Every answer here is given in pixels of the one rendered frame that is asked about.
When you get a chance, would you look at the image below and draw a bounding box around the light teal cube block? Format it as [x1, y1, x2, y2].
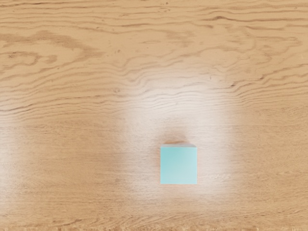
[160, 143, 198, 185]

